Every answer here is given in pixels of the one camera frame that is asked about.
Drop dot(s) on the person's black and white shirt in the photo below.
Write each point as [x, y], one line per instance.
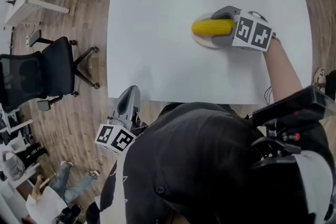
[107, 191]

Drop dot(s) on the gray bag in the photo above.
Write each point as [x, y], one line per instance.
[11, 166]

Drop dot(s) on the black head-mounted camera rig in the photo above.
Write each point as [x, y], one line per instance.
[288, 118]

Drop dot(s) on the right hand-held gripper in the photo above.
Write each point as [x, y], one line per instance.
[252, 31]

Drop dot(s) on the person's right forearm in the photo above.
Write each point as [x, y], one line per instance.
[283, 70]

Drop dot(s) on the yellow corn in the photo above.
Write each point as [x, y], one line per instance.
[212, 27]

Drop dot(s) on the small beige plate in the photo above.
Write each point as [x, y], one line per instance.
[206, 42]

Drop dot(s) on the black office chair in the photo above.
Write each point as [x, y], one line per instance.
[39, 70]

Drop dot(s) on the white shelf rack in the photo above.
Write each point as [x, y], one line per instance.
[13, 128]

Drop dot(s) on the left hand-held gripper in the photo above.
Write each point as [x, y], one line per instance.
[115, 139]

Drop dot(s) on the small black desk item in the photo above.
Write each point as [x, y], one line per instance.
[10, 1]

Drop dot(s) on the person's black cap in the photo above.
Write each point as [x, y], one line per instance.
[197, 165]

